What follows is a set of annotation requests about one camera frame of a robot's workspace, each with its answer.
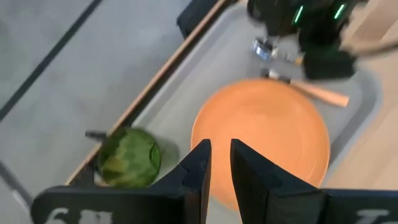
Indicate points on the orange plate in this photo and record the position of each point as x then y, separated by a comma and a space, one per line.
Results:
261, 124

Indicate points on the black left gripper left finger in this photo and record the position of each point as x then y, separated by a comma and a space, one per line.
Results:
155, 202

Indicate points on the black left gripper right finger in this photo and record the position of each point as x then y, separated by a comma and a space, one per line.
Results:
280, 199

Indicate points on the green round vegetable toy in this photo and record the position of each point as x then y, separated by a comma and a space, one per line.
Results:
130, 158

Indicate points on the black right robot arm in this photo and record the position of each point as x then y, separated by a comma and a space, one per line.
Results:
317, 12

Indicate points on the grey plastic tray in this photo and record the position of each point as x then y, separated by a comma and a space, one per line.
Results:
217, 62

